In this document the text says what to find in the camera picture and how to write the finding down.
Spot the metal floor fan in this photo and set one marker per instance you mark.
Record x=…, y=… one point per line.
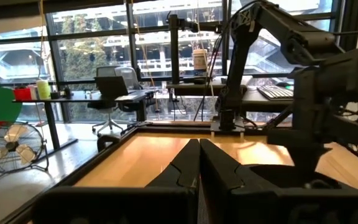
x=11, y=146

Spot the grey mesh office chair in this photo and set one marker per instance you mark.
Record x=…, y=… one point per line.
x=129, y=77

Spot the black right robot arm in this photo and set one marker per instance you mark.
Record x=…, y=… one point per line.
x=244, y=62

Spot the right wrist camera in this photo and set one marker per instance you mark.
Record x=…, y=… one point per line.
x=350, y=74

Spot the black laptop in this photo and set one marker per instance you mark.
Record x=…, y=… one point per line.
x=110, y=87

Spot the black window frame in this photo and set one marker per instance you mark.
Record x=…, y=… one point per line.
x=130, y=37

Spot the black clamp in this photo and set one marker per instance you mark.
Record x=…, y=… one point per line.
x=102, y=143

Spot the red container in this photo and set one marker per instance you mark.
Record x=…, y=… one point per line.
x=22, y=94

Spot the black camera stand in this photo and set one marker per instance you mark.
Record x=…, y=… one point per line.
x=174, y=56

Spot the yellow-green container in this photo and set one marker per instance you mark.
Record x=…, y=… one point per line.
x=43, y=90

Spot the black side desk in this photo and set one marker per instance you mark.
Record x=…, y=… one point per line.
x=259, y=104

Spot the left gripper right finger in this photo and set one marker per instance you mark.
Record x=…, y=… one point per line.
x=216, y=174

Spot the black window desk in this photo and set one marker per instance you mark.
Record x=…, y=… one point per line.
x=82, y=97

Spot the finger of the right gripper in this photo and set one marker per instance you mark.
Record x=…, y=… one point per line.
x=316, y=158
x=303, y=158

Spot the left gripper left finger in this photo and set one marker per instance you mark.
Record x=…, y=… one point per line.
x=182, y=168

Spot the dark office chair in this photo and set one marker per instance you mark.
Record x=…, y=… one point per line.
x=106, y=105

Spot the black keyboard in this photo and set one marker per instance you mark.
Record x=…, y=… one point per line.
x=273, y=92

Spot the black aluminium table frame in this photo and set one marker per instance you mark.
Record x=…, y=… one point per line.
x=70, y=180

